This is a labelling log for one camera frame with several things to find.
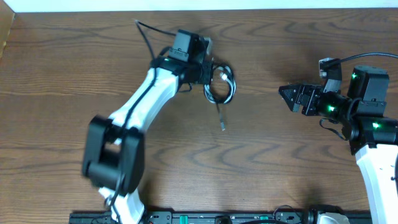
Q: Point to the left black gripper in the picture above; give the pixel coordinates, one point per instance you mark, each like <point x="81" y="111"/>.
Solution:
<point x="207" y="72"/>

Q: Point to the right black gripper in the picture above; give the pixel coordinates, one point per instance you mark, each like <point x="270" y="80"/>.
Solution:
<point x="313" y="91"/>

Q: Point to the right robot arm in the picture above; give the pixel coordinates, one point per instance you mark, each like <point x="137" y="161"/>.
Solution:
<point x="372" y="137"/>

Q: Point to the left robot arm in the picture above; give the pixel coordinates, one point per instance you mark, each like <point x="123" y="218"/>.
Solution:
<point x="114" y="151"/>

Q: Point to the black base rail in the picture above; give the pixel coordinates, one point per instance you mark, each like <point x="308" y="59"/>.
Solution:
<point x="167" y="217"/>

